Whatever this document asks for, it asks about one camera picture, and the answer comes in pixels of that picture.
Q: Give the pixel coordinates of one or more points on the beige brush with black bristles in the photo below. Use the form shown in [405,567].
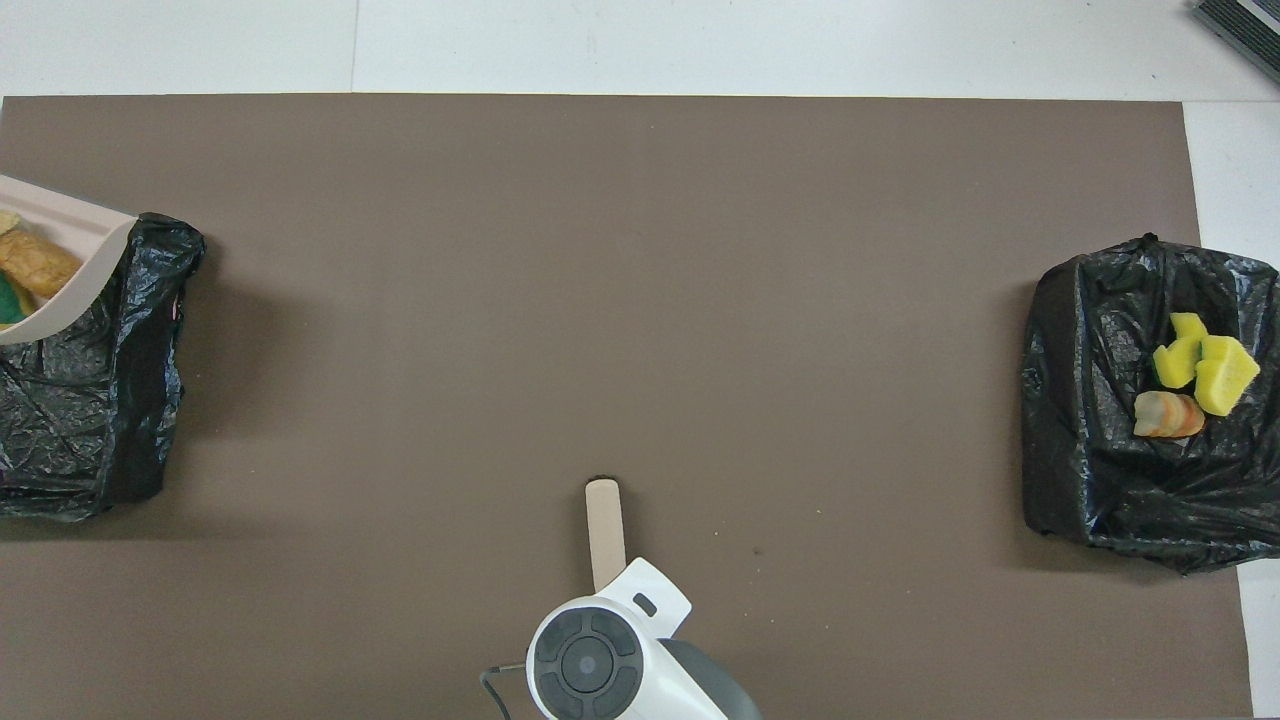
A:
[606,535]

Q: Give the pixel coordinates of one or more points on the pale striped croissant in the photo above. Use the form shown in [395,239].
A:
[1168,415]

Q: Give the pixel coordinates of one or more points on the notched yellow sponge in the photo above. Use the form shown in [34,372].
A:
[1180,352]

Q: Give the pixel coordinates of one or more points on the beige plastic dustpan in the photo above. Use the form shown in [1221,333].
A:
[85,232]

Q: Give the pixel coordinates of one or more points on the wedge shaped yellow sponge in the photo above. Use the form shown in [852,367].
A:
[1227,373]

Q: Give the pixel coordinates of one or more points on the golden brown bun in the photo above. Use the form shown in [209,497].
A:
[35,262]

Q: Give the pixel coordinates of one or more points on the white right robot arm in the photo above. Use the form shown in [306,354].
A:
[600,660]

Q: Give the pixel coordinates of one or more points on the black bag lined bin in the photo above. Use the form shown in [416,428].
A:
[100,400]
[1100,450]

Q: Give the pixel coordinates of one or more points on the brown table mat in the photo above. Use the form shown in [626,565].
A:
[600,350]

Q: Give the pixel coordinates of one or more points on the dark grey ribbed panel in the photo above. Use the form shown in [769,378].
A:
[1240,30]

